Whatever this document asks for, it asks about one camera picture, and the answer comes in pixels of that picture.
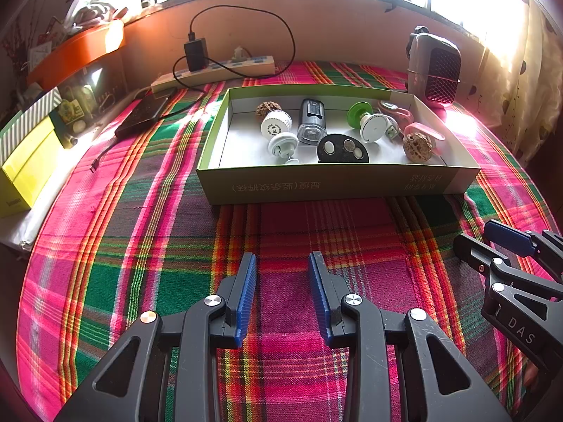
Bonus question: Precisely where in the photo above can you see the yellow box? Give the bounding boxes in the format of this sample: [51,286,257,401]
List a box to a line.
[0,119,60,218]

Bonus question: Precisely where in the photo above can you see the white plastic bag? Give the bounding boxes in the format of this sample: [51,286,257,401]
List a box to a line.
[64,0,130,31]

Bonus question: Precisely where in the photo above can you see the white power strip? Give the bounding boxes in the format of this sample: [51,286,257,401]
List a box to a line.
[151,55,276,94]

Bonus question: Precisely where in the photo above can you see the short black USB cable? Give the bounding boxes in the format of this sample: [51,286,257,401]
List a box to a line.
[89,134,121,172]

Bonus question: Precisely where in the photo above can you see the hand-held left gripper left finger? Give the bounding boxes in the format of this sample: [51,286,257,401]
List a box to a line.
[53,252,258,422]

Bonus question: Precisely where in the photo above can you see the green and white spool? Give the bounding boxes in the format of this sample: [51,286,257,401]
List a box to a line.
[347,102,392,143]

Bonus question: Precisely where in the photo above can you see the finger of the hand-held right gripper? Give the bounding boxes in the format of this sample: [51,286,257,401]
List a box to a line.
[484,219,563,286]
[453,234,563,317]

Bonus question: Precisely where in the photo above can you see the cream dotted curtain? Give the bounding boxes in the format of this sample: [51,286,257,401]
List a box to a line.
[484,0,559,172]

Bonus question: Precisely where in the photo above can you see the white round ribbed cap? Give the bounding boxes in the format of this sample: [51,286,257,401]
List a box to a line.
[260,112,293,140]

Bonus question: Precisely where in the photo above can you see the green cardboard box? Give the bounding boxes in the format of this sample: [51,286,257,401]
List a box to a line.
[196,85,482,206]

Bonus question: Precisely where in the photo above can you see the grey space heater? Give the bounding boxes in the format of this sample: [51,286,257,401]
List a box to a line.
[405,26,462,106]

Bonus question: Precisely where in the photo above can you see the orange shelf with clutter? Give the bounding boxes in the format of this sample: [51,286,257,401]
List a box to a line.
[26,20,126,91]

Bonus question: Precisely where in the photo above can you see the black shaver with clear cap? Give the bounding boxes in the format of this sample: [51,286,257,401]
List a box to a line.
[297,98,328,146]

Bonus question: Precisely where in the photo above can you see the black oval button-cell plate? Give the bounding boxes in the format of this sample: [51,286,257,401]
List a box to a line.
[316,134,371,164]

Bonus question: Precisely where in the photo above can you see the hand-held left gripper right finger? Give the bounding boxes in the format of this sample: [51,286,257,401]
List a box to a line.
[308,251,513,422]

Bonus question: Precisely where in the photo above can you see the black charger cable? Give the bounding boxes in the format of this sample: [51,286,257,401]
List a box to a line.
[173,6,295,97]

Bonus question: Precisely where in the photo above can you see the pink cable winder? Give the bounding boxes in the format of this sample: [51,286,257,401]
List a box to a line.
[404,124,446,156]
[378,100,414,126]

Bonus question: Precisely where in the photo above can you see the black charger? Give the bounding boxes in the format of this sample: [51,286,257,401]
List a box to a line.
[183,39,208,72]

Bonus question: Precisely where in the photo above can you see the pink green plaid tablecloth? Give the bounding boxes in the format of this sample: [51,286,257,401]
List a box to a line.
[18,60,550,420]

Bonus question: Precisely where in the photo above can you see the green striped box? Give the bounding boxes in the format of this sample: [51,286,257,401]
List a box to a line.
[0,87,62,163]

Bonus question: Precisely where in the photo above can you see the black power bank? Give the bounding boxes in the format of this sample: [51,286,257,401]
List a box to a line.
[115,92,177,138]

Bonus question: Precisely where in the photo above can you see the glass tank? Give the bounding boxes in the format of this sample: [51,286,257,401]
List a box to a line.
[48,59,128,124]

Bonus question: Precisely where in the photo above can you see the dry red branches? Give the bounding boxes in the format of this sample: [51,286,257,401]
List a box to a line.
[2,9,40,75]

